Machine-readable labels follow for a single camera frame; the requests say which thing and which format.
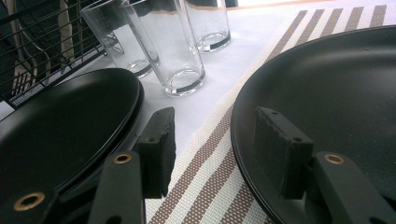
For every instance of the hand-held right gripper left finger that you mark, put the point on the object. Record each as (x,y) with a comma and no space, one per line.
(155,161)

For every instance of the striped woven placemat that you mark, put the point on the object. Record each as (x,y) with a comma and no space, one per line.
(202,174)

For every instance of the clear drinking glass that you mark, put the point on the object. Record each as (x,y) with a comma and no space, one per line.
(118,40)
(174,53)
(211,28)

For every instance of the black plate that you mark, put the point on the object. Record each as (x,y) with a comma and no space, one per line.
(327,87)
(62,118)

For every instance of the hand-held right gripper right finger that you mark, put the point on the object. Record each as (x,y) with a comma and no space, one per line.
(280,149)

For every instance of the metal fork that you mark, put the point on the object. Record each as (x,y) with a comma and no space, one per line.
(23,82)

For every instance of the metal knife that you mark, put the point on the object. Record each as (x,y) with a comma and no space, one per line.
(67,31)

